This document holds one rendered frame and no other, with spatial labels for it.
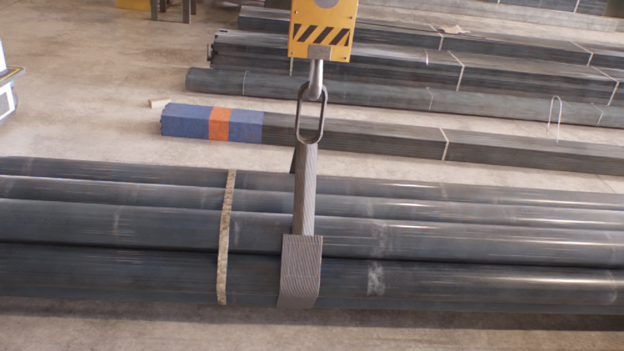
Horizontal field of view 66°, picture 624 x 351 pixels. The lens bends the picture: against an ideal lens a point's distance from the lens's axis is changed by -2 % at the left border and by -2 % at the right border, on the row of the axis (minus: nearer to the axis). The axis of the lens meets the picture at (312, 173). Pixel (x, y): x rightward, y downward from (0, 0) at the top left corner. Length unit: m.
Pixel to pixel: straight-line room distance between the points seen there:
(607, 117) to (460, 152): 2.01
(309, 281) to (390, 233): 0.36
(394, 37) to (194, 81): 2.11
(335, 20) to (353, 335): 1.32
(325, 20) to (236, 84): 2.76
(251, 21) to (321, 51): 3.43
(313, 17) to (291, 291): 0.99
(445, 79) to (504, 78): 0.58
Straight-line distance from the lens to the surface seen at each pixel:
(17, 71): 4.10
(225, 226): 1.83
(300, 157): 1.85
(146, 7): 7.34
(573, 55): 6.04
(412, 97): 4.53
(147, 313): 2.29
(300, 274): 1.85
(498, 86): 5.04
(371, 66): 4.60
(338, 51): 1.69
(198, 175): 2.11
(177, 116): 3.60
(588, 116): 5.33
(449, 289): 2.01
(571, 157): 4.20
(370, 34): 5.19
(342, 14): 1.67
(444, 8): 9.76
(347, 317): 2.30
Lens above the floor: 1.64
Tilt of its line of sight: 30 degrees down
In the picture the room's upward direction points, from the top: 7 degrees clockwise
